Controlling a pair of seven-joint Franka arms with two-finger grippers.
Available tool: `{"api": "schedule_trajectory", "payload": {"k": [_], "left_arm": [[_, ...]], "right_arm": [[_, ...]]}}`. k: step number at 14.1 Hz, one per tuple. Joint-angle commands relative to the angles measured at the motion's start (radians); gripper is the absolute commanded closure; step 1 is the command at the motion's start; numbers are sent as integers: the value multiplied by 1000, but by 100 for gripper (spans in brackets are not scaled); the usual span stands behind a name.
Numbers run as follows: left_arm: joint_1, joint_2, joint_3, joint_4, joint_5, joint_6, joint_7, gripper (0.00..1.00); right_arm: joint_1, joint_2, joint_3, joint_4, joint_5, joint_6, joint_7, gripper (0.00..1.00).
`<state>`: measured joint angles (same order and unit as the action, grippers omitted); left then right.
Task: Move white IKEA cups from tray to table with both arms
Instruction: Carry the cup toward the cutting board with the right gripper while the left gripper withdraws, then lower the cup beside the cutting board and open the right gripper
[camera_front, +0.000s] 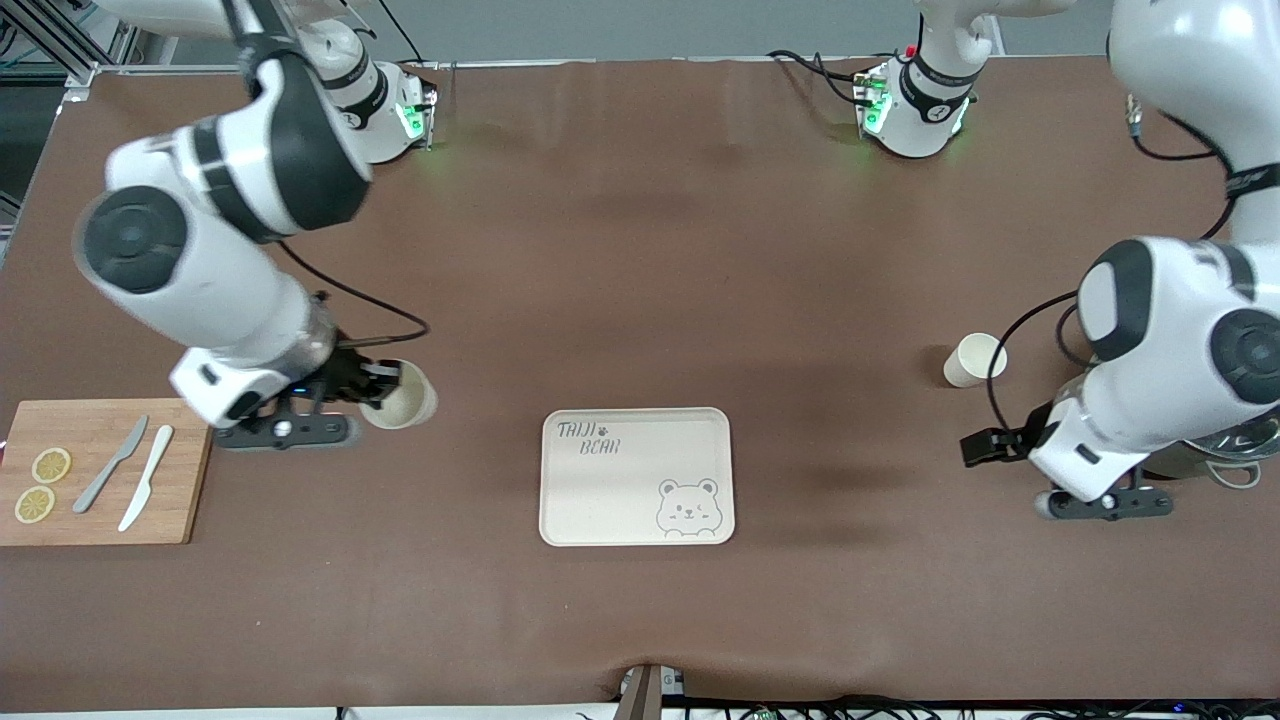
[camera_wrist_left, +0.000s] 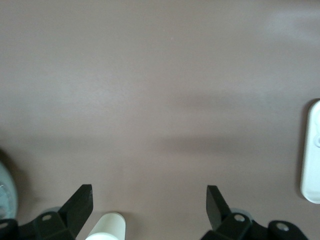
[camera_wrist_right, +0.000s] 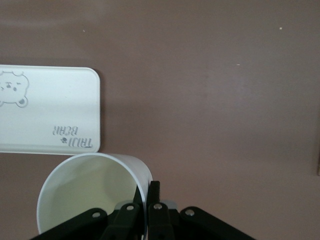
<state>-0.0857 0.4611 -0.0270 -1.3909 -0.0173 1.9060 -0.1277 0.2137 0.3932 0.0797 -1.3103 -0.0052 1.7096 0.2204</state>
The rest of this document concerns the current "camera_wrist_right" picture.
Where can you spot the brown table cover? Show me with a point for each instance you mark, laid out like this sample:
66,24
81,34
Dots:
200,87

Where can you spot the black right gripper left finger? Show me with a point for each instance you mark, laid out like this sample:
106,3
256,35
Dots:
125,222

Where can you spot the white plastic cup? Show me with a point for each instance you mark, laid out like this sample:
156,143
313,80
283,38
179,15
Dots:
82,185

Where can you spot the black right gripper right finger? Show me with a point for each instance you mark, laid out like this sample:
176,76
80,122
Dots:
160,222

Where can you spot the white tray with bear print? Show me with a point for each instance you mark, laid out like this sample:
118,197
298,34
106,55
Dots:
55,107

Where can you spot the bamboo cutting board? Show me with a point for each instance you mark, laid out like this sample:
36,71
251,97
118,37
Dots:
318,162

